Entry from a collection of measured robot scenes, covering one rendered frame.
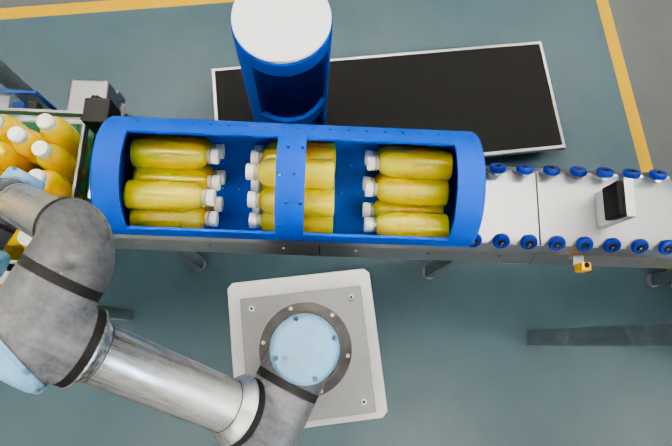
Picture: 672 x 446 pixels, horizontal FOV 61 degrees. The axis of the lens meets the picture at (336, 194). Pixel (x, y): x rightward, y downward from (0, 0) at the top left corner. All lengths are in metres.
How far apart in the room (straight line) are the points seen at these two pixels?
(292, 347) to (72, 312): 0.36
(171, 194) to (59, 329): 0.61
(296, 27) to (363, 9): 1.30
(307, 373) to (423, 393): 1.53
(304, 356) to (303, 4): 1.02
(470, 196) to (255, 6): 0.80
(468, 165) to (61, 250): 0.86
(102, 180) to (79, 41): 1.72
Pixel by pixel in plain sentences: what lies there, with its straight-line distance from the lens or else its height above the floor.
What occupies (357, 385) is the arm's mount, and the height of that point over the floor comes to 1.22.
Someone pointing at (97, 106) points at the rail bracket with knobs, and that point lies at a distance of 1.65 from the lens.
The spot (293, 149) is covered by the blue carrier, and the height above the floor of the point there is 1.23.
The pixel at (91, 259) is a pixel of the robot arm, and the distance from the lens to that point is 0.81.
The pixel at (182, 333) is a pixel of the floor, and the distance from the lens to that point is 2.48.
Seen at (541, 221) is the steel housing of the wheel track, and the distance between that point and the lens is 1.66.
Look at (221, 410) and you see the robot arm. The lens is 0.95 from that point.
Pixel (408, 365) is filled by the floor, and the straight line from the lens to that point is 2.46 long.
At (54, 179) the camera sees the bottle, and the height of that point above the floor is 1.06.
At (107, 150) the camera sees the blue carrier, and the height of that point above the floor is 1.23.
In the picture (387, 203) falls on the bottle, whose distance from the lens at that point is 1.45.
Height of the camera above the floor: 2.43
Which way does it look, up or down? 75 degrees down
